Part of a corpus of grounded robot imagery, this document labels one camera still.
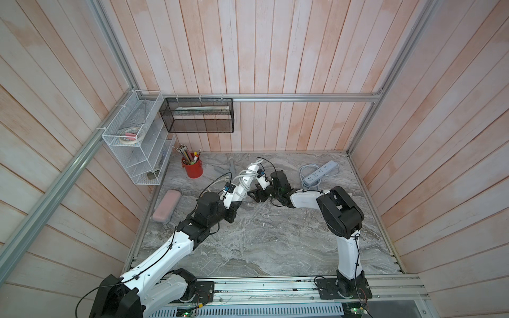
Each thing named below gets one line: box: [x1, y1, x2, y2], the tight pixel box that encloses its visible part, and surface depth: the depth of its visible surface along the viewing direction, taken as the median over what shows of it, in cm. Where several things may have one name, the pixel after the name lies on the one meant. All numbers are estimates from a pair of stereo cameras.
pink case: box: [152, 189, 182, 224], surface depth 97 cm
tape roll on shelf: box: [119, 127, 140, 145], surface depth 75 cm
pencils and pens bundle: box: [171, 143, 202, 165], surface depth 103 cm
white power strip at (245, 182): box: [231, 162, 260, 203], surface depth 78 cm
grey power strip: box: [303, 160, 338, 187], surface depth 109 cm
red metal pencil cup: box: [181, 156, 204, 179], surface depth 110 cm
